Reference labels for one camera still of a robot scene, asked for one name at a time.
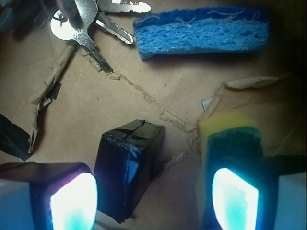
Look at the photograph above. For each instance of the silver key bunch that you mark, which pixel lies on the silver key bunch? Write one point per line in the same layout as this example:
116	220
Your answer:
92	14

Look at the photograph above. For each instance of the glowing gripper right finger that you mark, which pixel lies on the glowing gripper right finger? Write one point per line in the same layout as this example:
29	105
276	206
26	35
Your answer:
261	193

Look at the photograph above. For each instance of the black tape-wrapped box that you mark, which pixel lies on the black tape-wrapped box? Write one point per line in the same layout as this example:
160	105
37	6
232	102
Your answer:
126	163

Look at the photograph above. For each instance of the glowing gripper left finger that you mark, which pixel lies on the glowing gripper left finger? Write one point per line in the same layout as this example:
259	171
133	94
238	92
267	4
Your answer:
47	196

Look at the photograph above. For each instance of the brown paper bag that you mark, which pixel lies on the brown paper bag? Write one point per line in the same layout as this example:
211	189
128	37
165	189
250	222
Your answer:
269	85

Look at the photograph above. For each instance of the blue sponge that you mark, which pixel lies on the blue sponge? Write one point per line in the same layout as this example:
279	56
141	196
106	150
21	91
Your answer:
202	30

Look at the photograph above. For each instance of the black tape piece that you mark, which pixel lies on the black tape piece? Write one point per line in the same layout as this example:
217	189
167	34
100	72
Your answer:
14	140

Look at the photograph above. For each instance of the yellow green scrub sponge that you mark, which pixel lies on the yellow green scrub sponge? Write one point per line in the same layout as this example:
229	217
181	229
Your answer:
230	134

